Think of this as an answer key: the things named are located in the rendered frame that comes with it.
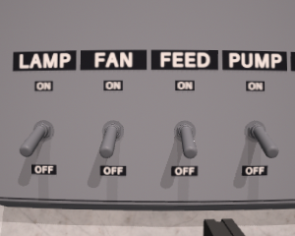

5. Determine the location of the grey switch console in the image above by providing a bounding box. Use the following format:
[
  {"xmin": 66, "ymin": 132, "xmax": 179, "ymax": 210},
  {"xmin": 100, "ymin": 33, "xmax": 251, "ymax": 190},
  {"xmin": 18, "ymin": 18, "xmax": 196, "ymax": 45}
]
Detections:
[{"xmin": 0, "ymin": 0, "xmax": 295, "ymax": 210}]

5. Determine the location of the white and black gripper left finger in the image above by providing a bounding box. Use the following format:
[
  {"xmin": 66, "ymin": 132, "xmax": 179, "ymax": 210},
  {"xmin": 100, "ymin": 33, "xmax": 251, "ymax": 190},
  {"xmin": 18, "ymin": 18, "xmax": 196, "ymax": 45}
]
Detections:
[{"xmin": 204, "ymin": 219, "xmax": 227, "ymax": 236}]

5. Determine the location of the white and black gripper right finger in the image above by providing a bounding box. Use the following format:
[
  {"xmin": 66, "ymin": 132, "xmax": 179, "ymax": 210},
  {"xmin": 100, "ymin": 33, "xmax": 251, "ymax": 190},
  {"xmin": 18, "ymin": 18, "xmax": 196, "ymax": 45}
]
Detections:
[{"xmin": 218, "ymin": 219, "xmax": 246, "ymax": 236}]

